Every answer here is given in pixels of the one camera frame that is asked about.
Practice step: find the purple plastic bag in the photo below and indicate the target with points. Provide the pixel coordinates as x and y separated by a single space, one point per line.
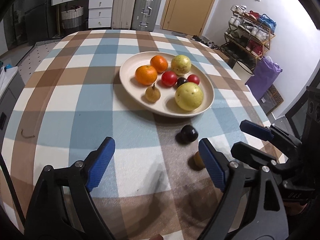
264 75

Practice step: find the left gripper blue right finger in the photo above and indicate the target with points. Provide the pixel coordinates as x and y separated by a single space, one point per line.
215 163

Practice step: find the beige suitcase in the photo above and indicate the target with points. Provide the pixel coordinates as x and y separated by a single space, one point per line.
122 12

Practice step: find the green yellow guava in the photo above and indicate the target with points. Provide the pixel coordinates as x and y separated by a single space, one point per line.
181 65

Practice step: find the wooden shoe rack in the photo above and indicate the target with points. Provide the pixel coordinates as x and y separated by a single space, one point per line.
248 36

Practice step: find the wooden door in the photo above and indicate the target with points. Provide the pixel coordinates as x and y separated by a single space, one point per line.
186 16

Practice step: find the woven laundry basket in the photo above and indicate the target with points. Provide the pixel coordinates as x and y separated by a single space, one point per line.
72 18

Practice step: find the grey side cabinet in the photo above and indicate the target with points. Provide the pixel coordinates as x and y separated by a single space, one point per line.
11 88

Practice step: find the small orange mandarin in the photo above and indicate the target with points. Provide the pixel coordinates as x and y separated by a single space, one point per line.
159 63

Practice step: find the checkered tablecloth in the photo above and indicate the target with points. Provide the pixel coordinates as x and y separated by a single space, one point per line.
74 100

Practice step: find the small brown twig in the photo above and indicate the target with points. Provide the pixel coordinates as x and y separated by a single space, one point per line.
25 135

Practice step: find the patterned door mat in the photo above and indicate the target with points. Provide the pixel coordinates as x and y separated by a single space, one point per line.
270 100

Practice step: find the dark plum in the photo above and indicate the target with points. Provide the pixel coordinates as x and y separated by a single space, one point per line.
187 135
181 81

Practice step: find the silver suitcase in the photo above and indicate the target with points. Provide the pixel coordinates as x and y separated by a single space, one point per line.
145 15

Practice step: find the large orange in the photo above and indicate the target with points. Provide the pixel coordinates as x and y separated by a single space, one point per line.
146 75

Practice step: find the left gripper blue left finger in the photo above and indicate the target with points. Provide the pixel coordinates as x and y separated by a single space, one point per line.
97 162

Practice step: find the large yellow guava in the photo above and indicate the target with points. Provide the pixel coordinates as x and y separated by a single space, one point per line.
189 96

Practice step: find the person right hand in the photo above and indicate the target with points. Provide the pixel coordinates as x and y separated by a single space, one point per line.
294 208

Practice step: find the cream trash bin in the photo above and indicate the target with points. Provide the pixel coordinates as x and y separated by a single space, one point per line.
244 67

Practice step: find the red tomato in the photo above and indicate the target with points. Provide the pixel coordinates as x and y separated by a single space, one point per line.
193 78
169 78

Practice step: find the brown round pear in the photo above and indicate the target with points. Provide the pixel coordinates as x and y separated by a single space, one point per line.
152 94

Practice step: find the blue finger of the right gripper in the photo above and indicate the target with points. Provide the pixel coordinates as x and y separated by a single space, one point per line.
255 130
251 156

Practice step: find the white drawer desk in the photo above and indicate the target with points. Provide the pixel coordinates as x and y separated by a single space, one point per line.
97 12

